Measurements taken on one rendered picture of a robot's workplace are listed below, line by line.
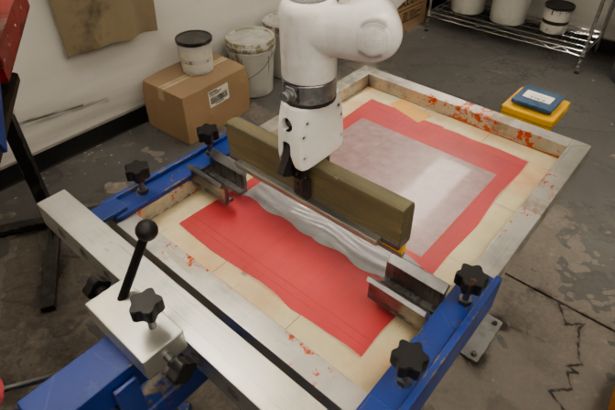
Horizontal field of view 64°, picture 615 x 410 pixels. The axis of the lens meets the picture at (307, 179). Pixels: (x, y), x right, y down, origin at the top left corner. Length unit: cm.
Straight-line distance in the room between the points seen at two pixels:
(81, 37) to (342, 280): 214
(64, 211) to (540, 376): 161
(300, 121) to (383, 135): 50
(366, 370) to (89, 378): 35
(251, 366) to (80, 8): 225
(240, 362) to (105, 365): 16
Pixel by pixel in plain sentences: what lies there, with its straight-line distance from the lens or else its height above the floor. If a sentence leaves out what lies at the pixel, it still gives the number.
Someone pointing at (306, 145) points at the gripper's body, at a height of 119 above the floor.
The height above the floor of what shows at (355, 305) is 96.
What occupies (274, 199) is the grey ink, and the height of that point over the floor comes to 96.
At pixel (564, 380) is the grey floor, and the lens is 201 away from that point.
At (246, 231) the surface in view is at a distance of 89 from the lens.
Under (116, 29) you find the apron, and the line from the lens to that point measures 280.
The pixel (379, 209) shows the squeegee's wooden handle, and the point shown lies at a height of 112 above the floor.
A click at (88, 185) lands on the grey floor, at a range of 273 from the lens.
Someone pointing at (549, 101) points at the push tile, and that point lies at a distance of 137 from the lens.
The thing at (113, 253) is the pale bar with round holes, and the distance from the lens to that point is 79.
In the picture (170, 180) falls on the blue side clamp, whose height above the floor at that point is 100.
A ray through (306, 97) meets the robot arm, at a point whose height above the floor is 126.
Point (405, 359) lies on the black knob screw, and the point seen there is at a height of 106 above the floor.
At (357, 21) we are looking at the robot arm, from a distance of 60.
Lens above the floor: 158
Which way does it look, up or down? 39 degrees down
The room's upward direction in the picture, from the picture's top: straight up
